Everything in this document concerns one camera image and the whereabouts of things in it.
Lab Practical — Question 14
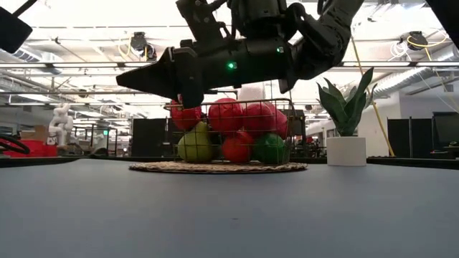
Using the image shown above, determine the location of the black room partition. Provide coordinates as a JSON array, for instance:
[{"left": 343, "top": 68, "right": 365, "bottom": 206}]
[{"left": 387, "top": 118, "right": 434, "bottom": 159}]

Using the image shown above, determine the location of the red apple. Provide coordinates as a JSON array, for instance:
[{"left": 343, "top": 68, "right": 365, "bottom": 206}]
[
  {"left": 221, "top": 130, "right": 255, "bottom": 164},
  {"left": 242, "top": 102, "right": 277, "bottom": 139},
  {"left": 207, "top": 97, "right": 245, "bottom": 134}
]

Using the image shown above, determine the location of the red bin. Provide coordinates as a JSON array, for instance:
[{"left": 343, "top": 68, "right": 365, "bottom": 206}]
[{"left": 2, "top": 139, "right": 59, "bottom": 158}]

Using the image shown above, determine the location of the black computer monitor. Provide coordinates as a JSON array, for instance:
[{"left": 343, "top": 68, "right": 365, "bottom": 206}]
[{"left": 432, "top": 111, "right": 459, "bottom": 159}]

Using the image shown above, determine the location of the wire produce basket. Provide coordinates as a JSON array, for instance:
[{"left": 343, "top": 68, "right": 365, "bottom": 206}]
[{"left": 164, "top": 97, "right": 295, "bottom": 166}]

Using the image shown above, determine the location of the white plant pot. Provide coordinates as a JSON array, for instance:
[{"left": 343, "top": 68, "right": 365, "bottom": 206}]
[{"left": 326, "top": 135, "right": 368, "bottom": 167}]

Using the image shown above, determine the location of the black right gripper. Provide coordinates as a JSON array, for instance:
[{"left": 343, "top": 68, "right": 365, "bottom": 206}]
[{"left": 115, "top": 37, "right": 298, "bottom": 109}]

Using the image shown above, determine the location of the white robot figure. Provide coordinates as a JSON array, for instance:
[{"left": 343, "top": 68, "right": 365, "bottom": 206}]
[{"left": 48, "top": 103, "right": 75, "bottom": 148}]

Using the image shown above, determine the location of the round woven placemat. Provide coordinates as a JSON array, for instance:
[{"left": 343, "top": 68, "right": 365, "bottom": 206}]
[{"left": 128, "top": 160, "right": 309, "bottom": 176}]

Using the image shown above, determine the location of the green pear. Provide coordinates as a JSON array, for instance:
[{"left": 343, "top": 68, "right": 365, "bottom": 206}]
[{"left": 176, "top": 120, "right": 215, "bottom": 163}]

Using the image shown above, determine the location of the green leafy plant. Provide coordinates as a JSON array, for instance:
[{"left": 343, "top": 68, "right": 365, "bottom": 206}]
[{"left": 316, "top": 67, "right": 376, "bottom": 138}]

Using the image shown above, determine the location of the black cabinet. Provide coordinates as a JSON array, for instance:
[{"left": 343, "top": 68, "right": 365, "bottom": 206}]
[{"left": 131, "top": 118, "right": 168, "bottom": 158}]

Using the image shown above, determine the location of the black table frame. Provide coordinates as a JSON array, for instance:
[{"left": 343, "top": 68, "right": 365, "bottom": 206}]
[{"left": 0, "top": 154, "right": 459, "bottom": 171}]

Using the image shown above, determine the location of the black ceiling fixture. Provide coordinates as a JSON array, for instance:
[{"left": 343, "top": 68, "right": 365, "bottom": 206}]
[
  {"left": 130, "top": 31, "right": 158, "bottom": 62},
  {"left": 406, "top": 31, "right": 429, "bottom": 52}
]

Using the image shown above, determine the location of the yellow hanging cable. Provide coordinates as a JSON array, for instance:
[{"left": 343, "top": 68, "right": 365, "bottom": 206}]
[{"left": 351, "top": 35, "right": 396, "bottom": 158}]

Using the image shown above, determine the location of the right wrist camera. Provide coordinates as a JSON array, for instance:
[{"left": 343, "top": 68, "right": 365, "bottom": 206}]
[{"left": 175, "top": 0, "right": 236, "bottom": 49}]

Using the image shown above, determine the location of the dark green round fruit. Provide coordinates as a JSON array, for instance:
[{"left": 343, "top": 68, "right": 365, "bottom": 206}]
[{"left": 252, "top": 133, "right": 290, "bottom": 165}]

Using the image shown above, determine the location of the red bell pepper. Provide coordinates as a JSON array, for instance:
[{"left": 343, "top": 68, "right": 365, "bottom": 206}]
[{"left": 169, "top": 93, "right": 204, "bottom": 133}]

